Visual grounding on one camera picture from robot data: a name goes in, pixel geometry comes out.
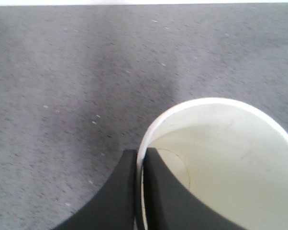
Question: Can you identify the grey stone countertop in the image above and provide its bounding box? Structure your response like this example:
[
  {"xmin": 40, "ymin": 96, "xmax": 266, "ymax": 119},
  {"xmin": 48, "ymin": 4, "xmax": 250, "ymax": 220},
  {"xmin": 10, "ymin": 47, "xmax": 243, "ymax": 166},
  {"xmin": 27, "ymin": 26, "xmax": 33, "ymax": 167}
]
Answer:
[{"xmin": 0, "ymin": 3, "xmax": 288, "ymax": 230}]

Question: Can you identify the brown paper cup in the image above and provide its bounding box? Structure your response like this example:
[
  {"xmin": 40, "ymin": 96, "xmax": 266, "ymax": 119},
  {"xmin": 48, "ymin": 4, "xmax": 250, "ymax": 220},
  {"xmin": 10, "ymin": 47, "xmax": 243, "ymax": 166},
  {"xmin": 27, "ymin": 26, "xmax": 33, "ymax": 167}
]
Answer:
[{"xmin": 135, "ymin": 98, "xmax": 288, "ymax": 230}]

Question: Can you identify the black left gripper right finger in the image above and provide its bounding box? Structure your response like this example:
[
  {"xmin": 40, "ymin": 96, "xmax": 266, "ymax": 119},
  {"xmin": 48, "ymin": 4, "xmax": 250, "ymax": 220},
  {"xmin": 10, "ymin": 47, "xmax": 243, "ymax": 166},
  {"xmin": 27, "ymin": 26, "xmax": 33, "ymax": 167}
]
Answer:
[{"xmin": 144, "ymin": 148, "xmax": 242, "ymax": 230}]

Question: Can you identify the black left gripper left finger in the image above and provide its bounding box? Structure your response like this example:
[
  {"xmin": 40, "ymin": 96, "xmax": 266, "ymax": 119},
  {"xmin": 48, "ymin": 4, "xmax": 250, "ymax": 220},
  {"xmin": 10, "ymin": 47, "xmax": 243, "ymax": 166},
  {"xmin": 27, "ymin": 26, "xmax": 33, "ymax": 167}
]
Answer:
[{"xmin": 54, "ymin": 149, "xmax": 137, "ymax": 230}]

